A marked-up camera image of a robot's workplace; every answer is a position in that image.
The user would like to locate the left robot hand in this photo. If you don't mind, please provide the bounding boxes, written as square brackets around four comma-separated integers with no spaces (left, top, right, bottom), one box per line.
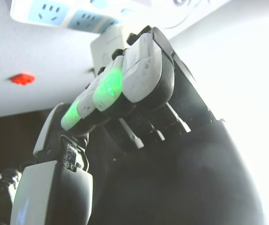
[9,25,267,225]

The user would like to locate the white charger adapter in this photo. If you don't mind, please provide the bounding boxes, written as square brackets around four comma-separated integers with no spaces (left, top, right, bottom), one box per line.
[90,24,128,78]

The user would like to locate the white power strip blue sockets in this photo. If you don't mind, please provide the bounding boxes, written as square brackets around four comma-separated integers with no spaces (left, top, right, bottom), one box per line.
[9,0,123,33]

